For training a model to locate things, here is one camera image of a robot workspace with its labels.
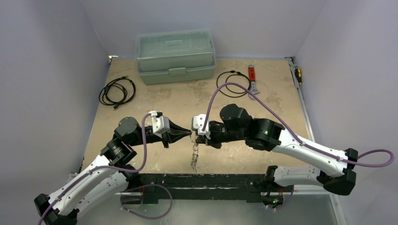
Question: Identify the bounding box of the metal keyring with keys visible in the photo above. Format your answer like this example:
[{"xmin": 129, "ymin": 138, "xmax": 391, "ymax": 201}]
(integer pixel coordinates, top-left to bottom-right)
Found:
[{"xmin": 191, "ymin": 134, "xmax": 199, "ymax": 173}]

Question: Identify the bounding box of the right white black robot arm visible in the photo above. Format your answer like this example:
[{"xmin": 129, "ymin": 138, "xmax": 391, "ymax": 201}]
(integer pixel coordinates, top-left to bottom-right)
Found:
[{"xmin": 191, "ymin": 104, "xmax": 358, "ymax": 196}]

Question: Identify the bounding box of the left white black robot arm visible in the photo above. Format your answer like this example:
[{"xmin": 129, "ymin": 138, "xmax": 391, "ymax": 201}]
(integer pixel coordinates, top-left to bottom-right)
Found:
[{"xmin": 34, "ymin": 111, "xmax": 192, "ymax": 225}]

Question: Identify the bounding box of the green plastic toolbox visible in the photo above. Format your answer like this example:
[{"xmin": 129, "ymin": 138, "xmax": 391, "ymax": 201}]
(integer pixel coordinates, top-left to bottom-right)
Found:
[{"xmin": 135, "ymin": 29, "xmax": 216, "ymax": 85}]

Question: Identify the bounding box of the yellow black screwdriver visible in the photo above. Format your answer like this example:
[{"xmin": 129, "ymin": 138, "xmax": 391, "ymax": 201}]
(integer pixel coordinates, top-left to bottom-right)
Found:
[{"xmin": 294, "ymin": 68, "xmax": 302, "ymax": 85}]

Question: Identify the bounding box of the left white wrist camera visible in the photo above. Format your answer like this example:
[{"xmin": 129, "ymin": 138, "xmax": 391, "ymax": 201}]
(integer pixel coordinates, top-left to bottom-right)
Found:
[{"xmin": 149, "ymin": 111, "xmax": 170, "ymax": 138}]

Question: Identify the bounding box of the coiled thin black cable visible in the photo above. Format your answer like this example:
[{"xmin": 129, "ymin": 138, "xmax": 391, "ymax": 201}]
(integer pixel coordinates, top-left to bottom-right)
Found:
[{"xmin": 216, "ymin": 70, "xmax": 252, "ymax": 98}]

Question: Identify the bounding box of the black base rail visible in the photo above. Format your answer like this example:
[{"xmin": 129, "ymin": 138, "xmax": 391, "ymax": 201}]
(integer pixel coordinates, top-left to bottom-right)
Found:
[{"xmin": 127, "ymin": 173, "xmax": 277, "ymax": 204}]

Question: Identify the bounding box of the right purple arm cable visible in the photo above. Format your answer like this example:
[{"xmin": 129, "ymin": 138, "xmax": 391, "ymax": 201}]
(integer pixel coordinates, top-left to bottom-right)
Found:
[{"xmin": 201, "ymin": 82, "xmax": 396, "ymax": 168}]

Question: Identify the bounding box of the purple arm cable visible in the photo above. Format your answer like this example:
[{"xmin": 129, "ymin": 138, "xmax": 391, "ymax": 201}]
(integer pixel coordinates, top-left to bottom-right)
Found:
[
  {"xmin": 37, "ymin": 112, "xmax": 156, "ymax": 225},
  {"xmin": 201, "ymin": 82, "xmax": 396, "ymax": 168}
]

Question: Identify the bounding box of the coiled black cable left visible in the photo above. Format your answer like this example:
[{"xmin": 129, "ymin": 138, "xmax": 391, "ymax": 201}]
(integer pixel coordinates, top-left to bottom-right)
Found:
[{"xmin": 99, "ymin": 77, "xmax": 137, "ymax": 110}]

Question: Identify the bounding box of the red handled adjustable wrench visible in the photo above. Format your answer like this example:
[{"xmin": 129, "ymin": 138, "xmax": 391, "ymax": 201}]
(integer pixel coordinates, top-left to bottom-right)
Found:
[{"xmin": 248, "ymin": 64, "xmax": 260, "ymax": 95}]

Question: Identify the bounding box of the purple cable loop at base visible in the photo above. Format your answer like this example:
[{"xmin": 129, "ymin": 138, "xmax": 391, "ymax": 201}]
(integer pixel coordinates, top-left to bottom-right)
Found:
[{"xmin": 120, "ymin": 183, "xmax": 174, "ymax": 220}]

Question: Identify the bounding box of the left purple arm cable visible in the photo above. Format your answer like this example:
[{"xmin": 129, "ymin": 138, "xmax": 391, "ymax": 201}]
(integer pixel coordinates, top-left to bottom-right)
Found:
[{"xmin": 37, "ymin": 112, "xmax": 156, "ymax": 225}]

